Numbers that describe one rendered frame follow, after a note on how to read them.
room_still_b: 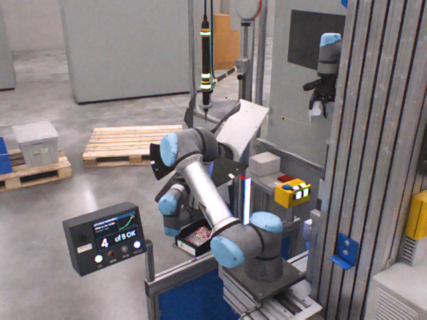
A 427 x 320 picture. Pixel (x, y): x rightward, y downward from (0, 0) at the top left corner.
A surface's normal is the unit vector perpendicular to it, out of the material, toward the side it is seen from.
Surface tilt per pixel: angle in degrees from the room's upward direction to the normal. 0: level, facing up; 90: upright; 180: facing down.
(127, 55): 90
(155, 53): 90
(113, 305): 0
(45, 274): 0
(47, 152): 95
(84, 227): 75
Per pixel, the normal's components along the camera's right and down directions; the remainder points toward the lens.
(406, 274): 0.00, -0.91
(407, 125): -0.82, 0.23
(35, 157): 0.49, 0.44
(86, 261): 0.55, 0.09
